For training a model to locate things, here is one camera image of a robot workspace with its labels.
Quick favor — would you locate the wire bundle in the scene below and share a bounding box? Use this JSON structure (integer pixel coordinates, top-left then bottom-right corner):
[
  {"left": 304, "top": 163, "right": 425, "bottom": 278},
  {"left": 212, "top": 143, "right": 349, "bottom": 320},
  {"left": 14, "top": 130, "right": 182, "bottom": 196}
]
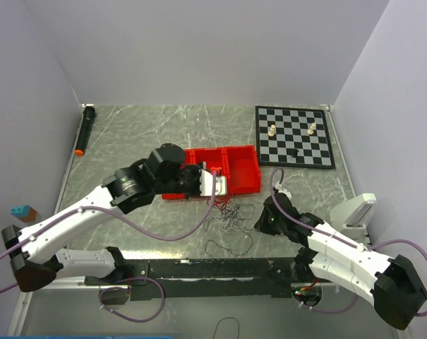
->
[{"left": 203, "top": 196, "right": 256, "bottom": 258}]

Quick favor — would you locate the red three-compartment bin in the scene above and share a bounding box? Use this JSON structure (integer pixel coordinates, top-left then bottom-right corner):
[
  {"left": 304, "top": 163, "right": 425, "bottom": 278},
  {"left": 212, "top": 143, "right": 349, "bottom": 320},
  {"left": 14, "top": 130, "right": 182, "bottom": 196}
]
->
[{"left": 160, "top": 144, "right": 263, "bottom": 201}]

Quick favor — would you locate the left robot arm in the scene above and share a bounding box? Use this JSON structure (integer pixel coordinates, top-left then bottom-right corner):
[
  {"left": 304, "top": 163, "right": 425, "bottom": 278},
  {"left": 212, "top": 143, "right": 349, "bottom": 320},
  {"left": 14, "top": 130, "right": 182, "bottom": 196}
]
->
[{"left": 2, "top": 143, "right": 218, "bottom": 292}]

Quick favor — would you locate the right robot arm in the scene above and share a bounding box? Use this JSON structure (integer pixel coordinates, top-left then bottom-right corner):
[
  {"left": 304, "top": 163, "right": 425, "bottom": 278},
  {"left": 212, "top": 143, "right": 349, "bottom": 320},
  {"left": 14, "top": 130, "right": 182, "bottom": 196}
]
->
[{"left": 254, "top": 190, "right": 427, "bottom": 330}]

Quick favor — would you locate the chessboard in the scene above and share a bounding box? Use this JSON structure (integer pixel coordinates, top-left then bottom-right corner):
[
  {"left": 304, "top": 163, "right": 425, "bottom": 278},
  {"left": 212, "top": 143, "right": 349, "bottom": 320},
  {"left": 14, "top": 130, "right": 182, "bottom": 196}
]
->
[{"left": 255, "top": 106, "right": 335, "bottom": 170}]

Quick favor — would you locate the white chess pawn left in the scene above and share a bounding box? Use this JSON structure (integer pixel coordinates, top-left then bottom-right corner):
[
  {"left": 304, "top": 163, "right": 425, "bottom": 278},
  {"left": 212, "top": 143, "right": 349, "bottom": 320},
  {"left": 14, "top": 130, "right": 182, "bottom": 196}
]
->
[{"left": 267, "top": 124, "right": 276, "bottom": 138}]

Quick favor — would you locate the white chess pawn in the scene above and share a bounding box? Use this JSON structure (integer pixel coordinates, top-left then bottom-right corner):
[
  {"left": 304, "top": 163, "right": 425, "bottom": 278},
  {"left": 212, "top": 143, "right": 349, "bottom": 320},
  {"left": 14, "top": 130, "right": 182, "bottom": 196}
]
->
[
  {"left": 307, "top": 123, "right": 316, "bottom": 135},
  {"left": 267, "top": 124, "right": 276, "bottom": 138}
]

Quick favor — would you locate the white chess pawn right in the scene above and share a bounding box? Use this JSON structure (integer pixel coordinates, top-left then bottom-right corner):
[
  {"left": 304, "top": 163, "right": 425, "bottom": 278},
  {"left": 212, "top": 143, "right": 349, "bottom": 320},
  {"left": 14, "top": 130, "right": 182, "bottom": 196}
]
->
[{"left": 307, "top": 123, "right": 316, "bottom": 135}]

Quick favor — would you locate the black marker orange cap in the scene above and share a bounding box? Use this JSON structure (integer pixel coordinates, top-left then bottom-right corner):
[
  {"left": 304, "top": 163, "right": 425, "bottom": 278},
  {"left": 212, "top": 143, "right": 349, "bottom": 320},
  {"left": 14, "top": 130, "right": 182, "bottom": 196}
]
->
[{"left": 74, "top": 106, "right": 96, "bottom": 157}]

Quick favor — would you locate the blue brown toy block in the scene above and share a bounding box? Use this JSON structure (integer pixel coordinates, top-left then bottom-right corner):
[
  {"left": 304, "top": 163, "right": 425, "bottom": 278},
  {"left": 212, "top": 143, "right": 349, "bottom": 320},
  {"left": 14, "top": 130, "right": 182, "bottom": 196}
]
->
[{"left": 11, "top": 205, "right": 40, "bottom": 224}]

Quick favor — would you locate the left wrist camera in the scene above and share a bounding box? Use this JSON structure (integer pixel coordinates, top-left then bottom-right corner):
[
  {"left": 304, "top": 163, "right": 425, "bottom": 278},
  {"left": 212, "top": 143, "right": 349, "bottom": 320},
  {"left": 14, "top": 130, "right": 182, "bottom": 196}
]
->
[{"left": 200, "top": 169, "right": 228, "bottom": 196}]

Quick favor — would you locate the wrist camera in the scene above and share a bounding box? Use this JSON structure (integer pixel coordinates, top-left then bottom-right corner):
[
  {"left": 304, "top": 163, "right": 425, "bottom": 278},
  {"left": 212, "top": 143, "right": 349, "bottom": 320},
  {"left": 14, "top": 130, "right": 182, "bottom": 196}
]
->
[
  {"left": 274, "top": 182, "right": 292, "bottom": 199},
  {"left": 200, "top": 169, "right": 228, "bottom": 196}
]

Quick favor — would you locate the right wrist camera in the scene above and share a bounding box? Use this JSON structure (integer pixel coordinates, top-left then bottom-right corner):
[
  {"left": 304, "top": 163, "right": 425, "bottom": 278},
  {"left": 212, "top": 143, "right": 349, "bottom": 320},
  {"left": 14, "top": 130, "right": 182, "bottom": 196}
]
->
[{"left": 274, "top": 182, "right": 292, "bottom": 199}]

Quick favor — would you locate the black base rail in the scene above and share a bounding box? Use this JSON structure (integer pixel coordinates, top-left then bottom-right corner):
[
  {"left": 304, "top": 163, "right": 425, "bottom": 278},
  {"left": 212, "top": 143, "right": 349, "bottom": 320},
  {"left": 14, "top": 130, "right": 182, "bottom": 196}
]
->
[{"left": 84, "top": 257, "right": 337, "bottom": 301}]

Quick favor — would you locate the thin dark floor cable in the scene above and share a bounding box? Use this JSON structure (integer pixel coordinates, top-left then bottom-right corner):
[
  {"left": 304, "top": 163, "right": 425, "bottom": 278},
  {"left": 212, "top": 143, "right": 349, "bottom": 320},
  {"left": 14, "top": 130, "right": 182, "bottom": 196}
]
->
[{"left": 212, "top": 316, "right": 241, "bottom": 339}]

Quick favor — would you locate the aluminium frame rail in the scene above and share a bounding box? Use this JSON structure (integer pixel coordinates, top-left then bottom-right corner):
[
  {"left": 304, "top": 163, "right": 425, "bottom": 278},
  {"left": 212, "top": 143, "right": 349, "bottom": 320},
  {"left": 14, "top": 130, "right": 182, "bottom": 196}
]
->
[{"left": 20, "top": 275, "right": 90, "bottom": 290}]

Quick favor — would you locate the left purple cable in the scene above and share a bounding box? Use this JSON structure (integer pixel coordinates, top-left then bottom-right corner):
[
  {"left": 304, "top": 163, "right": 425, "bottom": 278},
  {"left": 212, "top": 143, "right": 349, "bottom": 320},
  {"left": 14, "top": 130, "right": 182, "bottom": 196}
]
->
[{"left": 0, "top": 171, "right": 221, "bottom": 321}]

